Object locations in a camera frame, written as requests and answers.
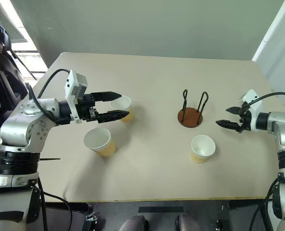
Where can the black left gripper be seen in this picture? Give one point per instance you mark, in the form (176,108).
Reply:
(84,110)

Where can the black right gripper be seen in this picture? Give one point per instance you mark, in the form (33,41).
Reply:
(246,120)

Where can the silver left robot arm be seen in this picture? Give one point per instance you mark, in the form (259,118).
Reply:
(17,125)

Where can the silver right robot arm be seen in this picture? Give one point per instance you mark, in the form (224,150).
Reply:
(283,127)

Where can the yellow paper cup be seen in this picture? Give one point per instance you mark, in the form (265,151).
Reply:
(123,103)
(202,146)
(98,140)

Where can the thin black pointed rod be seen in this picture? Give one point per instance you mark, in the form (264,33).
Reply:
(49,159)

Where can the white door panel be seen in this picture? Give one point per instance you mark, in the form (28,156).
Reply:
(277,36)

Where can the black chair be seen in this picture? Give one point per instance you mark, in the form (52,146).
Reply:
(3,79)

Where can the dark rounded shape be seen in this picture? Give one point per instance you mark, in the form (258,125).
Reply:
(188,222)
(134,223)

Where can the black tape strip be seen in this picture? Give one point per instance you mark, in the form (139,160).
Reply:
(160,209)

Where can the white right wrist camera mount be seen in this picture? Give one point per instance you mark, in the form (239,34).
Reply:
(253,101)

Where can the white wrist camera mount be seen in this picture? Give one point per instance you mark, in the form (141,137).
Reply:
(253,101)
(75,83)

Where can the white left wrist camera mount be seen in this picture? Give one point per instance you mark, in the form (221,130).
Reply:
(75,83)

